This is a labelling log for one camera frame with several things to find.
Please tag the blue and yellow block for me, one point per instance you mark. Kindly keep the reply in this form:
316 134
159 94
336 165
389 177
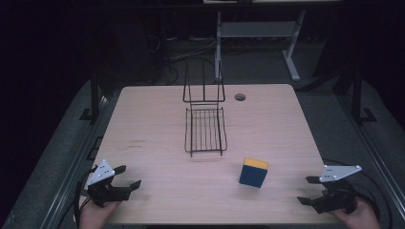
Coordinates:
253 176

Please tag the grey table grommet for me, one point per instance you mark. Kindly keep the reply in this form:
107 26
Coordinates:
239 97

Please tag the metal frame rail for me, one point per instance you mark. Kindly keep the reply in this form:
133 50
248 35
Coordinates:
74 165
375 149

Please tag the black frame post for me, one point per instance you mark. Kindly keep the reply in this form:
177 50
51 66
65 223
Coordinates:
358 95
94 95

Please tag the person's right hand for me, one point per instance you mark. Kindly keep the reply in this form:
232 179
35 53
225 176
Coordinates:
361 218

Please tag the grey metal stand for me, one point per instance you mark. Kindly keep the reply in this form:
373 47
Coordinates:
258 29

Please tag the person's left hand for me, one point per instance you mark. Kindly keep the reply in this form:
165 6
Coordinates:
95 213

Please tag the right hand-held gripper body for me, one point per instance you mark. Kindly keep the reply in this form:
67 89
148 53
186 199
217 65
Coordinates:
336 194

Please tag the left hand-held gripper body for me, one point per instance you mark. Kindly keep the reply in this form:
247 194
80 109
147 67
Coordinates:
102 191

